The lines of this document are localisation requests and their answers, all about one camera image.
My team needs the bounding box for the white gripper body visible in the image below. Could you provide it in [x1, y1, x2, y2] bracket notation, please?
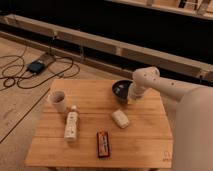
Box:
[127, 83, 144, 104]

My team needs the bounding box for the white rectangular sponge block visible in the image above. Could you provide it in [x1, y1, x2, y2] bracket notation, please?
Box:
[111, 110, 129, 128]

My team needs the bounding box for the blue power adapter box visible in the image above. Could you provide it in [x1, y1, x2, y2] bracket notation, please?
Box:
[27, 61, 45, 74]

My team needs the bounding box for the red black snack packet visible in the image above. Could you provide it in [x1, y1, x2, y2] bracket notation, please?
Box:
[97, 131, 110, 158]

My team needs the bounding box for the dark ceramic bowl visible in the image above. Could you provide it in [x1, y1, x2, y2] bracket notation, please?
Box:
[112, 80, 132, 103]

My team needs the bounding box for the white plastic bottle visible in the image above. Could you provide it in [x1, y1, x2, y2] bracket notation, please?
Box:
[64, 105, 78, 141]

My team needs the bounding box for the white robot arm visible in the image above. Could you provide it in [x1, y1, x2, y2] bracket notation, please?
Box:
[128, 67, 213, 171]

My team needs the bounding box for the black floor cable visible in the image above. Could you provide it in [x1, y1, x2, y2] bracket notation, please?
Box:
[0, 44, 81, 90]

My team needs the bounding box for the white paper cup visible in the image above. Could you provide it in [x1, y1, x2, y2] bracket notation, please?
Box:
[48, 91, 66, 113]

